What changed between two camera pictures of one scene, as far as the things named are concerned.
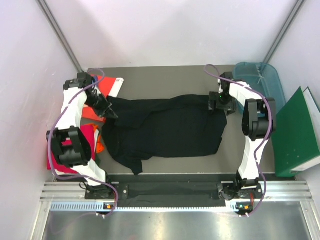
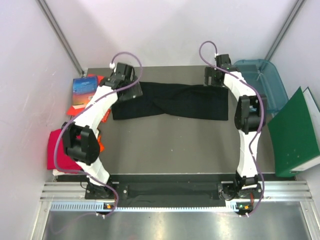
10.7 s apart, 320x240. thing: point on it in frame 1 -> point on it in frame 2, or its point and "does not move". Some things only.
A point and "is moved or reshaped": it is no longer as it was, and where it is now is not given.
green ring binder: x=296 y=139 does not move
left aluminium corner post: x=55 y=26 does not move
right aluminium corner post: x=283 y=30 does not move
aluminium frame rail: x=274 y=190 does not move
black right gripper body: x=223 y=101 -> x=211 y=72
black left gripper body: x=98 y=102 -> x=131 y=92
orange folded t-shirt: x=100 y=147 does not move
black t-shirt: x=181 y=125 is moved or reshaped
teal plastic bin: x=261 y=76 does not move
